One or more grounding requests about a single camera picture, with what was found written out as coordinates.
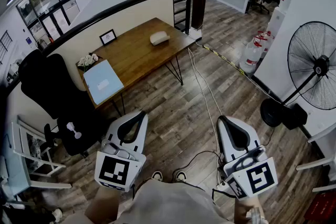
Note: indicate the person's right forearm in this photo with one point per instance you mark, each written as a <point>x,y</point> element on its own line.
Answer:
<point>244,211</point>

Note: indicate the small white goblet-shaped object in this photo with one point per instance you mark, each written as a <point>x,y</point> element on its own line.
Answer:
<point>74,130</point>

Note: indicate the white floor box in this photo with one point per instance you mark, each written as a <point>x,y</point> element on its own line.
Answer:
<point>195,34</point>

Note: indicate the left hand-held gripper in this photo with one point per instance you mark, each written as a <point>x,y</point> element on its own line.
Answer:
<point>115,169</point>

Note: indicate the person's white shirt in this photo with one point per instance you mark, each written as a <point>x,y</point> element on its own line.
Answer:
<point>170,204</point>

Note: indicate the white power strip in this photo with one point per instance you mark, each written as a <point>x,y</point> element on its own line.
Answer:
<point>223,187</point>

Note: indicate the person's shoe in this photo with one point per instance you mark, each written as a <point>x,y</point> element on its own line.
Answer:
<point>57,215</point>
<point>157,176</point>
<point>181,176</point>

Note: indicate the black hairpin desk leg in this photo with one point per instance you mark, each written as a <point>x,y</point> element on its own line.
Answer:
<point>176,72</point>
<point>123,105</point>

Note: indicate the person's left shoe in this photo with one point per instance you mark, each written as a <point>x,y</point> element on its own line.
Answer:
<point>157,176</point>

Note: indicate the pink and white flower bouquet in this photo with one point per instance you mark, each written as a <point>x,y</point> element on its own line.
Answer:
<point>87,59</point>

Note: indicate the glass entrance doors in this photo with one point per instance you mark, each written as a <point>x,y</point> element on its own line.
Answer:
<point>50,11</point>

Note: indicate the white tall appliance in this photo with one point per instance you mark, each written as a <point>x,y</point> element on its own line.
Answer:
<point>275,22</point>

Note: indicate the black standing fan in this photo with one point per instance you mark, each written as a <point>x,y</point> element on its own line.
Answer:
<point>319,65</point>

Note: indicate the red crate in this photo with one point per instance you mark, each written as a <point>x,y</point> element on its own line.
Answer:
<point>323,208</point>

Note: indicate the light blue flat box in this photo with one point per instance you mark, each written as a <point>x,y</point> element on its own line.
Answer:
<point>102,82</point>

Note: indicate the person's left forearm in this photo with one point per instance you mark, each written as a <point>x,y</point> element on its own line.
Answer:
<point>105,204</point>

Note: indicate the person's right shoe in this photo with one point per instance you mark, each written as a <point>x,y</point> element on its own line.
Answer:
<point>181,176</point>

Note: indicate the black picture frame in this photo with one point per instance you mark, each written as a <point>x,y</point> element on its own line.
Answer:
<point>108,37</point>

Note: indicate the white wooden chair frame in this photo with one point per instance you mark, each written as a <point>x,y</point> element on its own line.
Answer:
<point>319,162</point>

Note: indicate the beige pouch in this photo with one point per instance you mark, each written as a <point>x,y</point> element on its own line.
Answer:
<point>159,38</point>

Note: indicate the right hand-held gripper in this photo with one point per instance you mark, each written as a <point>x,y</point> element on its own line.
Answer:
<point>260,178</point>

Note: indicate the white slatted rack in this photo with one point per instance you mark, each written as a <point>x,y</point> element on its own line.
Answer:
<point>25,144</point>

